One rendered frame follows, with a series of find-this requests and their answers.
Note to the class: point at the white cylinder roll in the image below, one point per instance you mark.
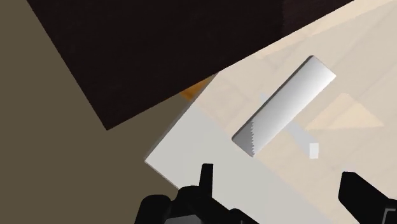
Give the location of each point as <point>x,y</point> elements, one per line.
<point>288,102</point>

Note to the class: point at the light wooden table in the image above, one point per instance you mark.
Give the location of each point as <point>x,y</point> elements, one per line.
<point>356,46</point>

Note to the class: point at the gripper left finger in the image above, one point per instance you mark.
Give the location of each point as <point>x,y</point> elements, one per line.
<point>189,204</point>

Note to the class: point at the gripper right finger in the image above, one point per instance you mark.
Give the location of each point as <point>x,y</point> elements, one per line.
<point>364,200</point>

